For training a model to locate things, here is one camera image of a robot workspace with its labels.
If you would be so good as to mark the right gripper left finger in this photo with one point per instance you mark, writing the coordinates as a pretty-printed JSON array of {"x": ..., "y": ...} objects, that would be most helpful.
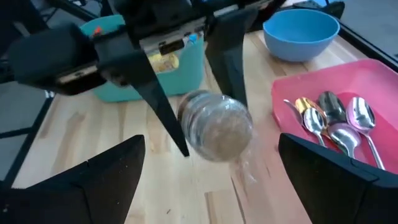
[{"x": 93, "y": 193}]

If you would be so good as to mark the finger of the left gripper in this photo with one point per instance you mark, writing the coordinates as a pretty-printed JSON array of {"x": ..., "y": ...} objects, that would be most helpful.
[
  {"x": 230, "y": 56},
  {"x": 149, "y": 93}
]

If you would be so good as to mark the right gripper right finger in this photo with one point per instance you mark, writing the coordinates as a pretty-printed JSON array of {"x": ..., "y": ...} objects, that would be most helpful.
[{"x": 335, "y": 186}]

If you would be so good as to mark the yellow ramen packet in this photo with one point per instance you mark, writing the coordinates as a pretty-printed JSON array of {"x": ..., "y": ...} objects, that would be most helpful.
[{"x": 163, "y": 62}]

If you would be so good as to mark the red ramen packet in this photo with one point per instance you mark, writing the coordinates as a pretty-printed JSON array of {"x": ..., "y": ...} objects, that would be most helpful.
[{"x": 97, "y": 31}]

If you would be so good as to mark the dark metal spoon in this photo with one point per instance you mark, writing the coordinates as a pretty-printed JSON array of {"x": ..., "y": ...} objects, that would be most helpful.
[{"x": 331, "y": 107}]

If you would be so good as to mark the plain silver spoon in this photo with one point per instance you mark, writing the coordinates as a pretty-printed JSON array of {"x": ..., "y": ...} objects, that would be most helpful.
[{"x": 293, "y": 109}]

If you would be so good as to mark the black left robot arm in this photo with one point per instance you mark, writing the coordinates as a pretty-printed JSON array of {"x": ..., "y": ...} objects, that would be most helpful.
[{"x": 155, "y": 9}]

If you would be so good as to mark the green plastic bin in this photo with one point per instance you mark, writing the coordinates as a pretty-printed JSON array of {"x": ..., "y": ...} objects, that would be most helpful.
[{"x": 183, "y": 74}]

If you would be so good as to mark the blue bowl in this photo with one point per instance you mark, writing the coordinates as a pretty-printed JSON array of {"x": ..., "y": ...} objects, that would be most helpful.
[{"x": 298, "y": 34}]

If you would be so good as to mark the pink plastic bin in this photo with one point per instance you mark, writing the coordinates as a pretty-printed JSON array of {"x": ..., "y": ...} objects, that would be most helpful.
[{"x": 367, "y": 81}]

